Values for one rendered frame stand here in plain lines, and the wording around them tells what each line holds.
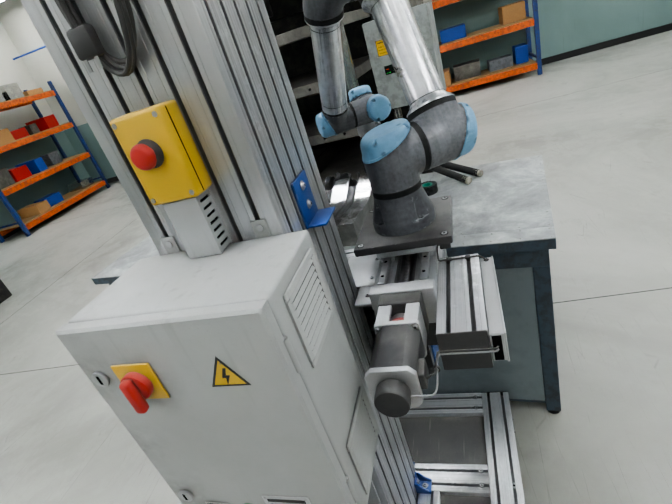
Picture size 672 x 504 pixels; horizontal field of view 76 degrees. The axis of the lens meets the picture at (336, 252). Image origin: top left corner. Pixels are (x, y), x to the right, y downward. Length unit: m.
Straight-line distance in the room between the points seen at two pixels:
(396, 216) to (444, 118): 0.24
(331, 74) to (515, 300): 0.93
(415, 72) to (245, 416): 0.78
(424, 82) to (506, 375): 1.16
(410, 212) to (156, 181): 0.55
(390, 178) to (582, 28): 7.76
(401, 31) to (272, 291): 0.71
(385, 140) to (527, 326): 0.93
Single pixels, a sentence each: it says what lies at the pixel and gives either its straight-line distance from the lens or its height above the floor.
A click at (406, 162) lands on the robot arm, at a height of 1.20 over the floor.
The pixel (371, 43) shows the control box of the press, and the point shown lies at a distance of 2.22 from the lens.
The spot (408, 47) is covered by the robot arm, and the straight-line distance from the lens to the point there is 1.06.
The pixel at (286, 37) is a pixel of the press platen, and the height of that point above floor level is 1.52.
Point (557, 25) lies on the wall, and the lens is 8.50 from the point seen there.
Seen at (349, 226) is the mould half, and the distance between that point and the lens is 1.52.
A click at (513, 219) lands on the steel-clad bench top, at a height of 0.80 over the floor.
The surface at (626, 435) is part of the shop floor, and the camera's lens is 1.90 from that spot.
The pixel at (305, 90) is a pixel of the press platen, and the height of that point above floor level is 1.27.
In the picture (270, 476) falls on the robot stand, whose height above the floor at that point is 0.91.
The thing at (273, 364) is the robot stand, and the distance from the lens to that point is 0.57.
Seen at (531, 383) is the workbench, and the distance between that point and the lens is 1.82.
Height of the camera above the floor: 1.48
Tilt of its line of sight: 26 degrees down
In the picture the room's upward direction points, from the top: 19 degrees counter-clockwise
